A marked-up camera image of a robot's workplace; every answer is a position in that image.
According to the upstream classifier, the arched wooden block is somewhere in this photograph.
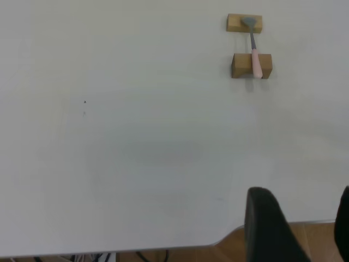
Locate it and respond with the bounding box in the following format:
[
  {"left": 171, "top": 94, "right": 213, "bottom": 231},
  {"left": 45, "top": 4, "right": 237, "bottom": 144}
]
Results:
[{"left": 231, "top": 53, "right": 273, "bottom": 79}]

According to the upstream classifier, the rectangular wooden block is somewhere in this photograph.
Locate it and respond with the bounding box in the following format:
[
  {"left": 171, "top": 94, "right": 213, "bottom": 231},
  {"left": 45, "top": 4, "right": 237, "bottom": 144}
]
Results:
[{"left": 226, "top": 14, "right": 263, "bottom": 34}]

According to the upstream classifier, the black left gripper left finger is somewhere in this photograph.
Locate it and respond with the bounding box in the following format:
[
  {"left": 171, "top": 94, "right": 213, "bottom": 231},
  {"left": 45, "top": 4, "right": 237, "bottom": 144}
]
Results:
[{"left": 244, "top": 187, "right": 311, "bottom": 262}]

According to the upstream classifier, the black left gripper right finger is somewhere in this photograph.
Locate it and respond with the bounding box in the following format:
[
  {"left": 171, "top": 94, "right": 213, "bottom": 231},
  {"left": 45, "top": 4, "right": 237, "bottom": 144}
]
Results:
[{"left": 334, "top": 185, "right": 349, "bottom": 262}]

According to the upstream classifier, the white floor cable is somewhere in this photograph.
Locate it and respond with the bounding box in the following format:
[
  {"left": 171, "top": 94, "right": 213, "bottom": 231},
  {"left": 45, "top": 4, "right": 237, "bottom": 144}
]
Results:
[{"left": 71, "top": 253, "right": 95, "bottom": 262}]

